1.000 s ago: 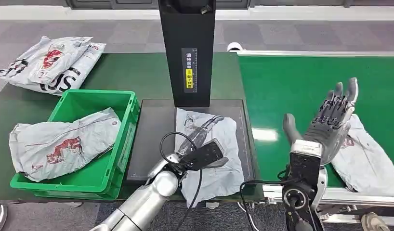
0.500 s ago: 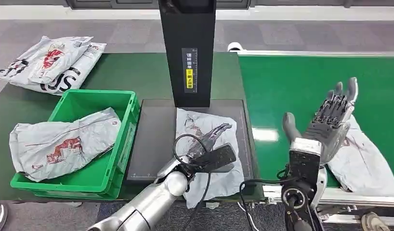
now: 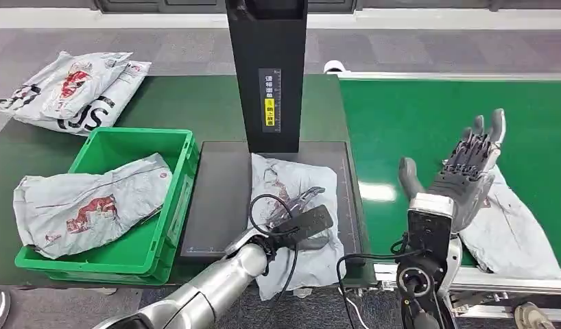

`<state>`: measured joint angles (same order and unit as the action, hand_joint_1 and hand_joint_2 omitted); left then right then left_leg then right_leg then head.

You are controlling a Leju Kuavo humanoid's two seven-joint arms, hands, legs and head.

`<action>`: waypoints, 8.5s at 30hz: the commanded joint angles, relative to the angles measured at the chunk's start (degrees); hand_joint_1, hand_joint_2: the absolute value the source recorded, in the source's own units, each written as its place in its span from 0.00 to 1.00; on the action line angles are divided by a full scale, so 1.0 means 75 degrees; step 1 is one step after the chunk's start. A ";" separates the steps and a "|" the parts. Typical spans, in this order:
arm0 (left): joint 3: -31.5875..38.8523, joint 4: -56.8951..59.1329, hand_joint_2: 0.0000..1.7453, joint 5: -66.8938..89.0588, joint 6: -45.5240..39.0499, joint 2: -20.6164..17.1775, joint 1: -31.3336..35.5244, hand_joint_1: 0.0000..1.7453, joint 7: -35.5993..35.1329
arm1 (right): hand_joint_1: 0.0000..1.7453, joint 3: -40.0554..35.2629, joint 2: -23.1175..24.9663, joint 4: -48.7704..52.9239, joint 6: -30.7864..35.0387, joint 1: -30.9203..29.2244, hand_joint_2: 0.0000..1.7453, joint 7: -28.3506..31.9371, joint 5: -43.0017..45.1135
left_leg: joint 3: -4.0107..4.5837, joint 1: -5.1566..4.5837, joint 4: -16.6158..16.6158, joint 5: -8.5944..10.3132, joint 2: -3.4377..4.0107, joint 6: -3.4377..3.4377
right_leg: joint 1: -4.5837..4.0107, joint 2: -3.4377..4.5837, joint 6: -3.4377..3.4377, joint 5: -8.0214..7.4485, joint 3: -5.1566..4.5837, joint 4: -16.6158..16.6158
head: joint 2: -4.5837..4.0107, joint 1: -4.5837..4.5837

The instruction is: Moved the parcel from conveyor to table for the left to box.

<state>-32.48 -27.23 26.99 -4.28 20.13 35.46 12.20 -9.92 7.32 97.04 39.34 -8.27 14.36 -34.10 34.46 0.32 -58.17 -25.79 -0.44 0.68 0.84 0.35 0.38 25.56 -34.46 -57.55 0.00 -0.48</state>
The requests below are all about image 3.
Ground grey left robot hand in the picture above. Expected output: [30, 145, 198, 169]
[264, 186, 335, 252]

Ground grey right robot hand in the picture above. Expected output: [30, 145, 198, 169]
[398, 108, 508, 233]

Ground grey parcel bag red print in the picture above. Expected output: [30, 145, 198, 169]
[13, 153, 174, 260]

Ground black flat scanner base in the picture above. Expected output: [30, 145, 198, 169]
[179, 141, 366, 265]

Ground black yellow column label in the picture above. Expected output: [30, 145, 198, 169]
[259, 68, 283, 134]

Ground green conveyor belt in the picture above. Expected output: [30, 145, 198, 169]
[338, 79, 561, 269]

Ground black scanner column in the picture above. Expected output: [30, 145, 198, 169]
[225, 0, 309, 154]

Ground white tape roll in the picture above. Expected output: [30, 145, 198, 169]
[323, 60, 348, 75]

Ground grey caster wheel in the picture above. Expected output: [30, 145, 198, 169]
[514, 303, 556, 329]

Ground green plastic crate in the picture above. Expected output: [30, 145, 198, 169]
[14, 127, 200, 286]

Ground white parcel bag black letters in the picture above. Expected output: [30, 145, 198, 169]
[12, 60, 152, 136]

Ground white parcel bag red print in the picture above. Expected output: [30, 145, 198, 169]
[0, 51, 134, 122]

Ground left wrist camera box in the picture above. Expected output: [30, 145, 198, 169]
[272, 204, 335, 249]

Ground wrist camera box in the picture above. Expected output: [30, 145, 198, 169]
[272, 204, 335, 249]
[405, 193, 455, 273]

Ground black looped cable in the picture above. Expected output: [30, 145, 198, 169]
[248, 194, 296, 238]

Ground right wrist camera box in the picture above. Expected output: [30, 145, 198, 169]
[405, 193, 455, 273]

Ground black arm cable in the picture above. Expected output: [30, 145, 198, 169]
[262, 243, 300, 315]

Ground white cable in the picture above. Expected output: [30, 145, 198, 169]
[338, 288, 370, 329]

